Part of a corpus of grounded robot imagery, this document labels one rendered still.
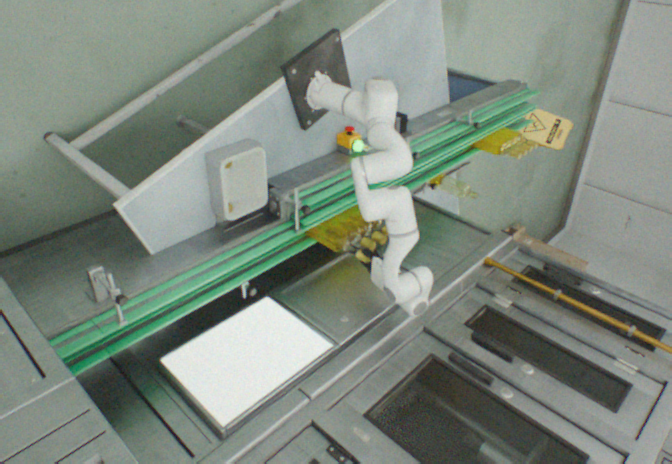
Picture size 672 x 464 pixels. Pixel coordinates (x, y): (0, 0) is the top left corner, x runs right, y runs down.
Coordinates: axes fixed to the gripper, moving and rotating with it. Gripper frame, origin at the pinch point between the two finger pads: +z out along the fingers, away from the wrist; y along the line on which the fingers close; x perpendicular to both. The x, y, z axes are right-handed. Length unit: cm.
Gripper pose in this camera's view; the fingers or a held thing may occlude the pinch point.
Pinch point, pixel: (367, 257)
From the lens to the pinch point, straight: 176.5
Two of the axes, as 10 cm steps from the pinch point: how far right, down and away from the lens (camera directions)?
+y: 0.3, -8.6, -5.1
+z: -5.1, -4.5, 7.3
